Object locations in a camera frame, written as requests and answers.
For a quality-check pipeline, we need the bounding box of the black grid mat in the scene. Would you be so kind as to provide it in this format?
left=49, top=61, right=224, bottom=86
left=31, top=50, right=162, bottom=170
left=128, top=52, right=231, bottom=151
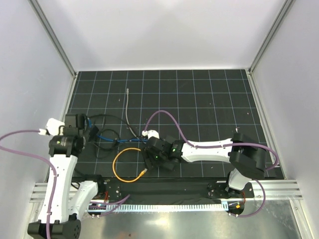
left=46, top=69, right=286, bottom=179

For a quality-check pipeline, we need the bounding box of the grey ethernet cable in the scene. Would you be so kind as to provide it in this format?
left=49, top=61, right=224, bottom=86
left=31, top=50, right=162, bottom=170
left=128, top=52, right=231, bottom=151
left=124, top=89, right=143, bottom=139

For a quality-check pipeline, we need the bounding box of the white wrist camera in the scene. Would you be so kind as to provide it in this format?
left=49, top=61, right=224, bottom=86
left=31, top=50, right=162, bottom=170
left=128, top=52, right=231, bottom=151
left=142, top=130, right=160, bottom=139
left=38, top=118, right=65, bottom=136

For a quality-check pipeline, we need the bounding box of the yellow ethernet cable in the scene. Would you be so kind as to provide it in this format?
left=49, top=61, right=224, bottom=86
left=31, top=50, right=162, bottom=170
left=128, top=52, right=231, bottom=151
left=112, top=148, right=148, bottom=184

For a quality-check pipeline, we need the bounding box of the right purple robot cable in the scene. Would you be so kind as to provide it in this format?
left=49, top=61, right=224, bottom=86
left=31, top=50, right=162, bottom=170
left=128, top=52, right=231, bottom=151
left=145, top=110, right=279, bottom=217

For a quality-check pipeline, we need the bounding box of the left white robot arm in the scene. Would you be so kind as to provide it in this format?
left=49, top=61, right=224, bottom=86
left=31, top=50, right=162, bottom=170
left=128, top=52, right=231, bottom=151
left=27, top=114, right=106, bottom=239

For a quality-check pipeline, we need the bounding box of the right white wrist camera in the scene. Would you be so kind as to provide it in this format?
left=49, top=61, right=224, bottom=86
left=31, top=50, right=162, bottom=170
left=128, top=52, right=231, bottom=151
left=142, top=130, right=160, bottom=139

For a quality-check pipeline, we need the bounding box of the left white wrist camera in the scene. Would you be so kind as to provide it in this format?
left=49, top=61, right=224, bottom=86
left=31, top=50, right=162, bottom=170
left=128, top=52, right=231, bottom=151
left=38, top=118, right=65, bottom=136

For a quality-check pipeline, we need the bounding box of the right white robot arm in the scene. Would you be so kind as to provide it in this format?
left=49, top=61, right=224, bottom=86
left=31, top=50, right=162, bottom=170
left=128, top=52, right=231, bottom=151
left=142, top=133, right=266, bottom=198

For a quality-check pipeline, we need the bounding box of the blue ethernet cable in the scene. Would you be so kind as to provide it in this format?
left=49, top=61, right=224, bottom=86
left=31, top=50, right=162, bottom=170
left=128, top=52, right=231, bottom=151
left=86, top=118, right=149, bottom=144

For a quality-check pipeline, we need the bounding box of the black braided cable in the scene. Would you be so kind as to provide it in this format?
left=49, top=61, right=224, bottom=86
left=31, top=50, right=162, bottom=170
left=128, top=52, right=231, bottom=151
left=84, top=114, right=148, bottom=160

